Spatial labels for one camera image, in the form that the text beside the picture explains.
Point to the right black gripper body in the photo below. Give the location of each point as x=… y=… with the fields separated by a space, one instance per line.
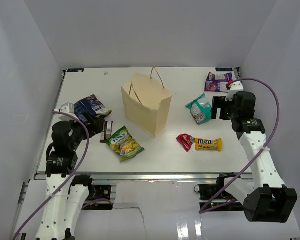
x=233 y=111

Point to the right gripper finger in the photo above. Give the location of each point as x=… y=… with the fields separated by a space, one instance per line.
x=222 y=114
x=219 y=102

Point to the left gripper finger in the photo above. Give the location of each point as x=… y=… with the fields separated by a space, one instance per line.
x=96 y=125
x=89 y=119

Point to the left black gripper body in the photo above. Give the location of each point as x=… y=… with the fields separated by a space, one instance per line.
x=80 y=133

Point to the brown chocolate bar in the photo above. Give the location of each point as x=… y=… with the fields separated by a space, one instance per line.
x=107 y=131

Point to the dark blue chips bag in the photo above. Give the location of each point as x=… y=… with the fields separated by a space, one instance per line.
x=91 y=105

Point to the teal snack pack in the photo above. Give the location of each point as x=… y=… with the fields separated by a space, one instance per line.
x=200 y=109

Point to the purple snack pack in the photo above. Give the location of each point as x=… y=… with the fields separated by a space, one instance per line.
x=218 y=82

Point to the green Fox's candy bag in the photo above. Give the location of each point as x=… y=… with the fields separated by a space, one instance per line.
x=124 y=145

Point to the yellow M&M's pack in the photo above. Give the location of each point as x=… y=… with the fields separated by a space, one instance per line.
x=206 y=144

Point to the red candy wrapper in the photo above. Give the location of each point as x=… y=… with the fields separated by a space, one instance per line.
x=186 y=141

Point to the beige paper bag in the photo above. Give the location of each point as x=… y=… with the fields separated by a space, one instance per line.
x=147 y=102

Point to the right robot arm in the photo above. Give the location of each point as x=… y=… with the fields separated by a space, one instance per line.
x=269 y=200

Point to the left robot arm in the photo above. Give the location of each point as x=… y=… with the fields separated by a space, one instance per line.
x=66 y=192

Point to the right blue corner label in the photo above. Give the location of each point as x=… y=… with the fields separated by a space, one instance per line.
x=223 y=69

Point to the blue corner label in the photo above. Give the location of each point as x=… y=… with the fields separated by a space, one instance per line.
x=75 y=70
x=223 y=69

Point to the left blue corner label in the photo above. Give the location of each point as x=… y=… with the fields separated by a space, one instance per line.
x=75 y=70

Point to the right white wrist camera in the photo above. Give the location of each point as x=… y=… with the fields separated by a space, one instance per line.
x=233 y=87

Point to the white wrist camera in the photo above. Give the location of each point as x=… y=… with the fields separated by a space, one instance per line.
x=233 y=87
x=67 y=108

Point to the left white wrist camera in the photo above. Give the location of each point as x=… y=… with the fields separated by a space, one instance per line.
x=67 y=108

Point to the aluminium table frame rail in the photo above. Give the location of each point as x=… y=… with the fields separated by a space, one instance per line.
x=152 y=176

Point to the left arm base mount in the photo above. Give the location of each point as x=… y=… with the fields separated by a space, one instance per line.
x=99 y=192

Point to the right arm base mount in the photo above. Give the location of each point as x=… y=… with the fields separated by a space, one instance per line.
x=206 y=191

